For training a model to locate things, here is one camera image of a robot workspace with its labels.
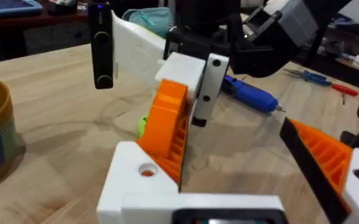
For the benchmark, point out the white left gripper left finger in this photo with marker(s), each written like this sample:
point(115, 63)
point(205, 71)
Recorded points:
point(126, 174)

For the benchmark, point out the orange ribbed wedge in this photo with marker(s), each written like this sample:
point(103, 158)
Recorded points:
point(166, 169)

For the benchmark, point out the blue flat tray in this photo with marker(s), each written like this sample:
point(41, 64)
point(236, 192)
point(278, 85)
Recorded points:
point(8, 6)

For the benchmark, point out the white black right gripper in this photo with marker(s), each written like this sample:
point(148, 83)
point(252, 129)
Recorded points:
point(135, 53)

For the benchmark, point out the teal soft bag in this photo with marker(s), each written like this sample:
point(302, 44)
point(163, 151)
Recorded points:
point(154, 20)

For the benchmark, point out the white orange left gripper right finger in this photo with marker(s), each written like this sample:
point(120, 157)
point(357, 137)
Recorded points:
point(328, 158)

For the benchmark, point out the blue electric screwdriver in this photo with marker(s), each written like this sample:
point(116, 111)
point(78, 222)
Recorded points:
point(250, 95)

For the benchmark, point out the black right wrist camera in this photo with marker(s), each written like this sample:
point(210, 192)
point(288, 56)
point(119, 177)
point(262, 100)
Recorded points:
point(101, 46)

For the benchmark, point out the green vegetable toy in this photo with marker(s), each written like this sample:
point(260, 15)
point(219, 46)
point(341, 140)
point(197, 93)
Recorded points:
point(141, 126)

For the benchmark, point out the dark wooden desk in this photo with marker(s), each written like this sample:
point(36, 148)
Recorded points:
point(17, 28)

